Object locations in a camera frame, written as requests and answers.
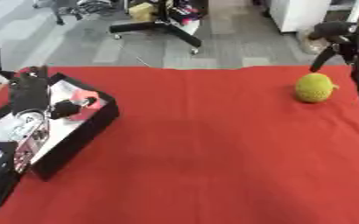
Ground yellow cardboard box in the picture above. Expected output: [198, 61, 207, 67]
[127, 2, 158, 23]

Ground yellow-green durian soft toy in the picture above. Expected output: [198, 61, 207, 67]
[294, 73, 341, 104]

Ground white cabinet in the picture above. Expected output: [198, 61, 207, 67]
[266, 0, 334, 33]

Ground black box with white inside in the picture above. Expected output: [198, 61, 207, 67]
[0, 72, 122, 182]

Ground pink toy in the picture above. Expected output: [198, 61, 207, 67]
[67, 88, 109, 123]

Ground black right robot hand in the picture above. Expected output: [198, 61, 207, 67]
[306, 20, 359, 74]

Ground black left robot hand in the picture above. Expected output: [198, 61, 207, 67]
[6, 66, 99, 120]

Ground black wheeled stand base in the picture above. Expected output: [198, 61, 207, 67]
[107, 0, 204, 55]

